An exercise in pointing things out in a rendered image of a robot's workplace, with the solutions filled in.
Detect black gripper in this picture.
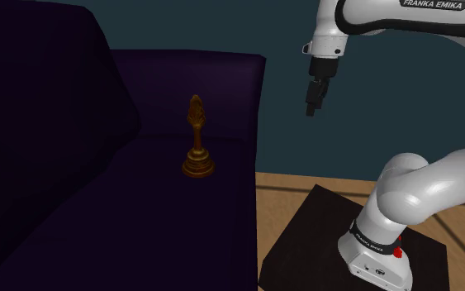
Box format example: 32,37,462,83
305,57,339,117

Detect golden figure on round base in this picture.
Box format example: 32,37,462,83
181,94,216,179

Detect dark robot stand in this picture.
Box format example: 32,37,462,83
258,184,448,291

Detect dark purple sofa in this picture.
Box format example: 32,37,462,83
0,0,267,291

